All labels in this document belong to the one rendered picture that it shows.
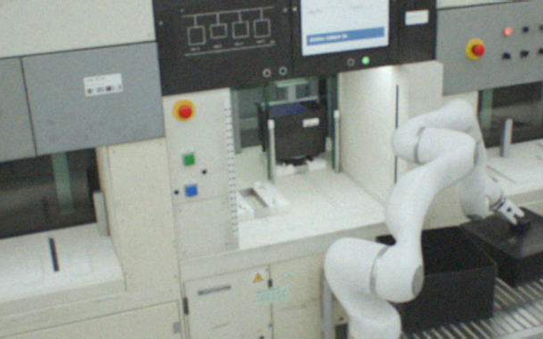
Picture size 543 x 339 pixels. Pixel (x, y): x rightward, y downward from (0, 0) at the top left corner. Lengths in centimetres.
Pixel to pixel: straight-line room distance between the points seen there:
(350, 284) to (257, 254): 74
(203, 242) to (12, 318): 61
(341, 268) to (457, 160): 40
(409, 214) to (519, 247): 75
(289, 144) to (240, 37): 82
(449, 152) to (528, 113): 149
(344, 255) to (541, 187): 132
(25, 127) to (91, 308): 61
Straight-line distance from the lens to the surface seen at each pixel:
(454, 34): 249
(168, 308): 245
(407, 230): 176
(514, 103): 329
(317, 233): 250
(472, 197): 227
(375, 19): 235
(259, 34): 222
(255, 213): 261
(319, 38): 228
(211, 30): 217
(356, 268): 172
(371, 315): 179
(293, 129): 291
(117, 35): 212
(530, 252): 247
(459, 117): 204
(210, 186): 231
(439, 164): 187
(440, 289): 218
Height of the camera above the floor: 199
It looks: 22 degrees down
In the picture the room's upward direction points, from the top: 3 degrees counter-clockwise
